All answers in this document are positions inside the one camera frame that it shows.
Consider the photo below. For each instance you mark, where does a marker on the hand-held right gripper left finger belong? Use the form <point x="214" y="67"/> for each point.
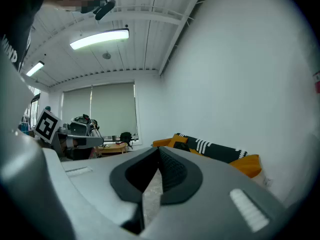
<point x="100" y="184"/>

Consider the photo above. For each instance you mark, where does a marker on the white package red label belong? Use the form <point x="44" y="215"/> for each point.
<point x="317" y="82"/>

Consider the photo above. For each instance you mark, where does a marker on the round wooden table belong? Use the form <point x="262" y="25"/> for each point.
<point x="115" y="147"/>

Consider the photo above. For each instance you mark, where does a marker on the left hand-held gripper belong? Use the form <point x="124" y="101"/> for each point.
<point x="47" y="126"/>

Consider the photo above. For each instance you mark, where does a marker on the round ceiling smoke detector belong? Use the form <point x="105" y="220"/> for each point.
<point x="106" y="55"/>

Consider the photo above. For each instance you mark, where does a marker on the person's black printed t-shirt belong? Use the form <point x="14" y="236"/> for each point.
<point x="17" y="21"/>

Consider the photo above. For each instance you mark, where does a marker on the black head-mounted camera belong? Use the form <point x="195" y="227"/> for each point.
<point x="105" y="7"/>

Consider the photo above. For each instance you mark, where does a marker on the black bag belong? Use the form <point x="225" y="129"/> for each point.
<point x="125" y="137"/>

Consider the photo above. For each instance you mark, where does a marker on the gray roller blind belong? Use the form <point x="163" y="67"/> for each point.
<point x="113" y="109"/>

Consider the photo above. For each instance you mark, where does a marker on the long ceiling light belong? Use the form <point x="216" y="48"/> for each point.
<point x="35" y="69"/>
<point x="100" y="37"/>

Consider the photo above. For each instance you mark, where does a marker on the orange square cushion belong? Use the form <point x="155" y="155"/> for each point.
<point x="246" y="165"/>
<point x="177" y="139"/>

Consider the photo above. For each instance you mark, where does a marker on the black blanket white pattern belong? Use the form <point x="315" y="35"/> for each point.
<point x="217" y="150"/>

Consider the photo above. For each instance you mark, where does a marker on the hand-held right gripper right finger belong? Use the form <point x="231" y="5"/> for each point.
<point x="212" y="204"/>

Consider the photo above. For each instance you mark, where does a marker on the black garment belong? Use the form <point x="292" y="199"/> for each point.
<point x="182" y="146"/>

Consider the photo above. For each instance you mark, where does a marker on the orange sofa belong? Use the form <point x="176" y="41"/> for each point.
<point x="160" y="142"/>

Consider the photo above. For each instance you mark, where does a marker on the gray machine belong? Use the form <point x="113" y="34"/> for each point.
<point x="78" y="127"/>

